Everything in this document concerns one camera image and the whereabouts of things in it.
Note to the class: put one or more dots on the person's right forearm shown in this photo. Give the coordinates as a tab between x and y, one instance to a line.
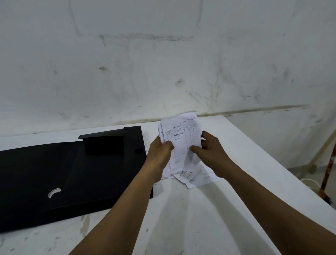
278	207

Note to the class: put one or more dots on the stack of white receipts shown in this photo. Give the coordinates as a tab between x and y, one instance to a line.
183	136

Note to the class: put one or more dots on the person's left hand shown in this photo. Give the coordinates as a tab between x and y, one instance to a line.
157	160

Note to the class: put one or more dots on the black folder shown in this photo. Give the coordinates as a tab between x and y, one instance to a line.
31	178

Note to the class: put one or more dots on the person's left forearm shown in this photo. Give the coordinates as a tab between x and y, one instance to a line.
118	220

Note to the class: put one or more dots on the person's right hand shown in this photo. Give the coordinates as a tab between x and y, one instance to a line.
214	155

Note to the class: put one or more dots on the beige wooden pole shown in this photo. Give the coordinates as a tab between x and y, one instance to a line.
319	155

